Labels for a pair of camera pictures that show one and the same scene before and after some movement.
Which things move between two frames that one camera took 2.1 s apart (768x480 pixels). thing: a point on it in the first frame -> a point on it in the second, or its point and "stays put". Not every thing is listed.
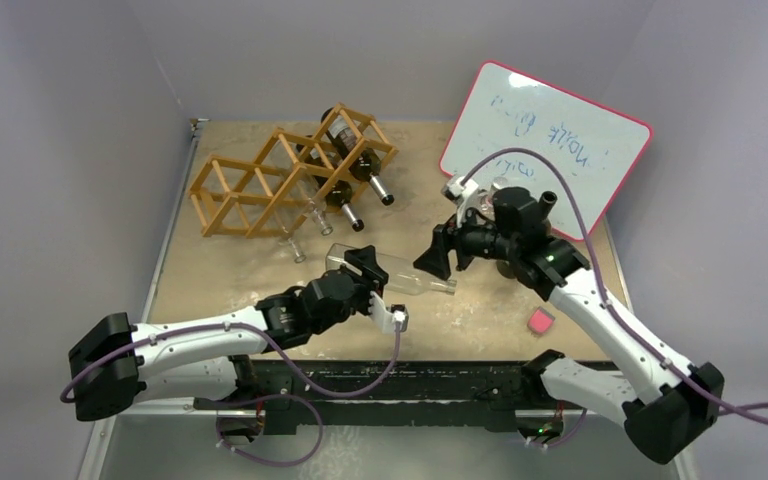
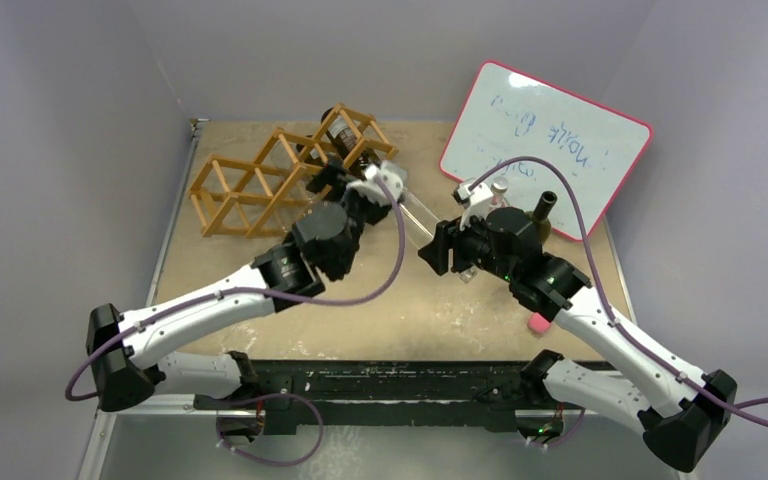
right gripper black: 455,246 stays put
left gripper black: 364,260 -> 338,180
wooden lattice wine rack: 294,176 stays put
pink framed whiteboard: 523,132 stays put
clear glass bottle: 403,275 -> 420,224
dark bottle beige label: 364,164 stays put
